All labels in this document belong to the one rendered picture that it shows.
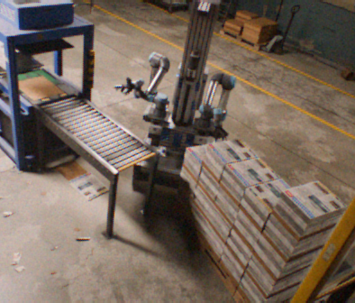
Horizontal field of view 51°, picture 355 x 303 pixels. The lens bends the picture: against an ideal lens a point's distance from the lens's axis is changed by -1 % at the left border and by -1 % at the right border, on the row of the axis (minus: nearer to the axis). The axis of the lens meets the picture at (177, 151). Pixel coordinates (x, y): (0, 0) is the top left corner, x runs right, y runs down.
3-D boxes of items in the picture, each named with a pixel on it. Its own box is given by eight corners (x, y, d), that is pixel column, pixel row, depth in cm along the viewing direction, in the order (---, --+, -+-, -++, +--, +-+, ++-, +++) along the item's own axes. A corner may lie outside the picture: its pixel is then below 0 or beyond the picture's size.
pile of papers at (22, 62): (33, 69, 444) (32, 49, 429) (10, 74, 424) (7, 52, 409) (18, 58, 462) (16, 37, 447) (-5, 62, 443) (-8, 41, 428)
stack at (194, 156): (201, 200, 425) (218, 141, 377) (265, 282, 348) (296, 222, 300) (171, 208, 407) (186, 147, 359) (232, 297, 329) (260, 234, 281)
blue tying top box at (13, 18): (74, 22, 381) (74, 3, 369) (19, 29, 341) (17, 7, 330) (50, 9, 403) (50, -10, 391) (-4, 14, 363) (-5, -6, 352)
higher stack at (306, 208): (264, 282, 348) (317, 178, 274) (285, 308, 328) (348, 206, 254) (232, 297, 330) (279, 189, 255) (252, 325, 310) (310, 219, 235)
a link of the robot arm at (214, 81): (212, 67, 362) (198, 108, 342) (223, 70, 360) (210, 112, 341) (211, 74, 372) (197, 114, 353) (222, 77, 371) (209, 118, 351)
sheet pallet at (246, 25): (275, 46, 937) (282, 23, 905) (258, 50, 883) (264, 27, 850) (237, 30, 996) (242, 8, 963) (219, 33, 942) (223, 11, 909)
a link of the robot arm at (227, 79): (213, 114, 401) (223, 70, 364) (226, 117, 399) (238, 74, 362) (210, 120, 392) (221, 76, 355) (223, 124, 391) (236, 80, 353)
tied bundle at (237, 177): (251, 176, 340) (259, 156, 326) (272, 197, 320) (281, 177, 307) (218, 185, 321) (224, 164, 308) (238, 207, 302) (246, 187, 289)
